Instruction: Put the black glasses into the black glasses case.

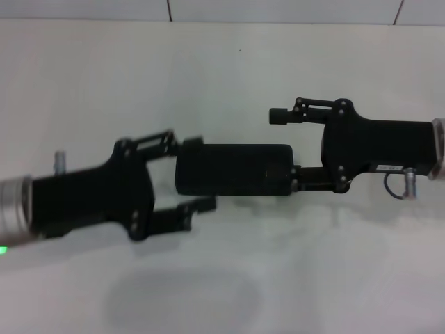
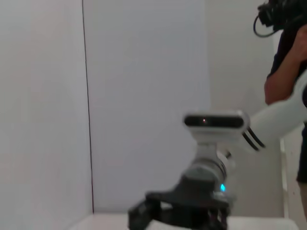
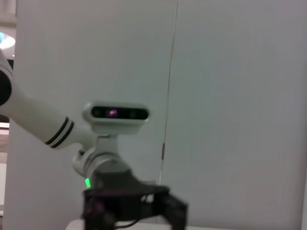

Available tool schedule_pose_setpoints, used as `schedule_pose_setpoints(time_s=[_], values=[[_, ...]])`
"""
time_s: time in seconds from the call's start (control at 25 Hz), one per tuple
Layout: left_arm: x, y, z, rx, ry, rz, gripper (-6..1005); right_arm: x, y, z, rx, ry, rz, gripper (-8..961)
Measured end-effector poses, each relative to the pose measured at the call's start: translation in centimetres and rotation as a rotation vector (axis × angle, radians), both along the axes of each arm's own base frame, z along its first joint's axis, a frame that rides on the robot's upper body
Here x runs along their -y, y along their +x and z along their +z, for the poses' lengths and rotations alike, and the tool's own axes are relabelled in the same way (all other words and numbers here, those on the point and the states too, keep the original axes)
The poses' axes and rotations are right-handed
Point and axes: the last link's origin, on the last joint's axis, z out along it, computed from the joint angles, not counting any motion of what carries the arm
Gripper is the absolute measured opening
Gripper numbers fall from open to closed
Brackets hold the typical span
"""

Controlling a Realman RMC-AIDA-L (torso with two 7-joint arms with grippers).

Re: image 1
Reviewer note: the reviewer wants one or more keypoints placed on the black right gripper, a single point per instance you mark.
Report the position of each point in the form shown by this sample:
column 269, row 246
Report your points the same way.
column 382, row 146

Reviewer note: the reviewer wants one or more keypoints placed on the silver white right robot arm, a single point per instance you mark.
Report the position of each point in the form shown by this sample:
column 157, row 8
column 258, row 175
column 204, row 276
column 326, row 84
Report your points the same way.
column 439, row 149

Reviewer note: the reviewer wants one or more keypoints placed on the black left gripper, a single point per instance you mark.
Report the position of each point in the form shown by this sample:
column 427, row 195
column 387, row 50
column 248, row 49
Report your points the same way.
column 87, row 198

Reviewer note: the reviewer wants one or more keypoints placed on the black glasses case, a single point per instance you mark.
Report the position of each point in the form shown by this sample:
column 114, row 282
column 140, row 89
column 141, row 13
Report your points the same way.
column 233, row 170

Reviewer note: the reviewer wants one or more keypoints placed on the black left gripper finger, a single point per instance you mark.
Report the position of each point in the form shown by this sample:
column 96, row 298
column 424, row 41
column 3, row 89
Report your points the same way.
column 193, row 145

